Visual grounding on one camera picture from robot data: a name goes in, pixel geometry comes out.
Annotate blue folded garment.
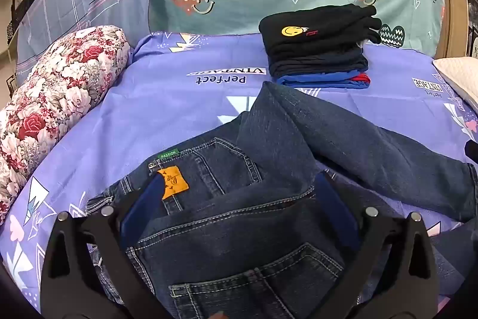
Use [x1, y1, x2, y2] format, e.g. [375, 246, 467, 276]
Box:
[276, 70, 370, 90]

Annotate black folded pants smiley patch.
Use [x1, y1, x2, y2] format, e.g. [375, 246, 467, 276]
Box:
[259, 4, 382, 59]

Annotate floral red white pillow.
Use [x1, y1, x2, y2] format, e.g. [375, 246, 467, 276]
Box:
[0, 25, 132, 227]

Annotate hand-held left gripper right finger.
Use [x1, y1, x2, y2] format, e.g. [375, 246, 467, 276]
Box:
[314, 171, 440, 319]

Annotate white textured pillow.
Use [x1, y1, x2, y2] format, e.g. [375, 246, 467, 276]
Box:
[433, 57, 478, 111]

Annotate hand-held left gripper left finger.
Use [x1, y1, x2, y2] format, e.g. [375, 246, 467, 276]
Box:
[40, 175, 168, 319]

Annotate dark blue denim pants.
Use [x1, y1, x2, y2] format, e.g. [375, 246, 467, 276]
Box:
[86, 81, 478, 319]

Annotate dark navy folded garment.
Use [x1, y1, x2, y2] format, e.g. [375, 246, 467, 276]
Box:
[269, 46, 369, 78]

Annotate purple printed bedsheet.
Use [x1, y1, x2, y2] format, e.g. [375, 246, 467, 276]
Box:
[0, 31, 478, 313]

